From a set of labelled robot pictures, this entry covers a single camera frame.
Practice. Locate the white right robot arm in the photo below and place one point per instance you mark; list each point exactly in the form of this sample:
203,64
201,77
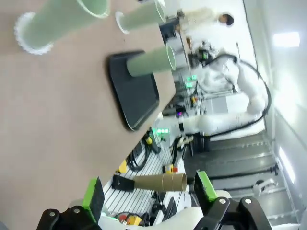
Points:
216,122

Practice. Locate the plain yellow box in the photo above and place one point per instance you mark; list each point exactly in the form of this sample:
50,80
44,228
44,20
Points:
121,166

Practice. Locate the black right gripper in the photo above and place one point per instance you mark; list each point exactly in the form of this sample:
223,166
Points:
204,55

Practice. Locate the white scalloped paper coaster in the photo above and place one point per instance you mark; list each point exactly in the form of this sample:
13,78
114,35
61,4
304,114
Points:
18,31

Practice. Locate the aluminium slatted platform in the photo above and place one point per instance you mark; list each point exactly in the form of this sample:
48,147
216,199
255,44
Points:
153,165

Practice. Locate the cardboard tube on stand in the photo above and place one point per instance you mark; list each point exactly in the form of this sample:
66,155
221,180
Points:
163,183

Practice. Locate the pale green tall cup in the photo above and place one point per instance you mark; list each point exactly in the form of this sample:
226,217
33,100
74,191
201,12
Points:
141,18
60,24
151,62

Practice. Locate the yellow box red stop button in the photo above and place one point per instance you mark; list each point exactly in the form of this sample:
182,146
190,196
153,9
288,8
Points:
170,169

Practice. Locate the black plastic serving tray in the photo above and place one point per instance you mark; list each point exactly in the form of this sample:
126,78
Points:
134,100

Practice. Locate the ceiling light panel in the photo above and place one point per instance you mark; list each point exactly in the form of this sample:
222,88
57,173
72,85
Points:
286,39
287,163

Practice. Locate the yellow black handheld switch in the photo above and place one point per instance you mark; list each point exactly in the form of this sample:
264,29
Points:
151,142

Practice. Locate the black pole with clamp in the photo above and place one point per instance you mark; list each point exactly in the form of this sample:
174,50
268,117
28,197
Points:
239,173

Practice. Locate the person in beige shirt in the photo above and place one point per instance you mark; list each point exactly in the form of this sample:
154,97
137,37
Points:
199,16

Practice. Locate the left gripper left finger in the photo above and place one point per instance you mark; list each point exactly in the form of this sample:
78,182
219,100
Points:
94,196

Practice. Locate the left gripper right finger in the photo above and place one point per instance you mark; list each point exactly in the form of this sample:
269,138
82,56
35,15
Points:
204,187

